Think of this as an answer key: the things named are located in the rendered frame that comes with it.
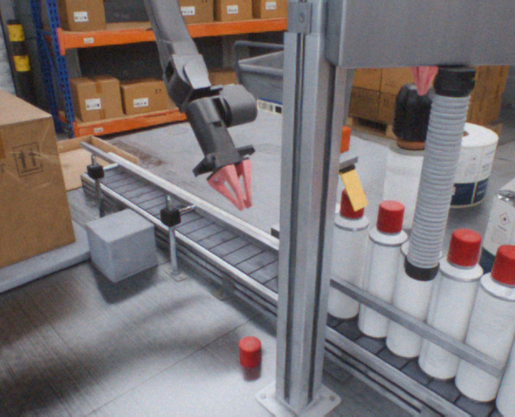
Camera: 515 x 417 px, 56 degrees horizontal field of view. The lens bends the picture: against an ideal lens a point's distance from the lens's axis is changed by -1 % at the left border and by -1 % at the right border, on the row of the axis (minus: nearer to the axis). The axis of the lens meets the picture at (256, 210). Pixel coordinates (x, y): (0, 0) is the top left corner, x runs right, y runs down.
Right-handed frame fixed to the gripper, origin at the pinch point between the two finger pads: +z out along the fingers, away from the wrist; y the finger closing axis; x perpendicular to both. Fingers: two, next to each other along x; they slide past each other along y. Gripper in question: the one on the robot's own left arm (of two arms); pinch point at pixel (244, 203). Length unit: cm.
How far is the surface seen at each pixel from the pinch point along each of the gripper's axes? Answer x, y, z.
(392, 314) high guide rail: -21.2, -1.4, 24.2
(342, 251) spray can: -16.7, -0.1, 14.2
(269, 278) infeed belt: 2.5, 0.2, 13.3
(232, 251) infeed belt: 10.9, 1.0, 5.8
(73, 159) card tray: 74, 3, -45
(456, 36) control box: -48.4, -8.4, 1.6
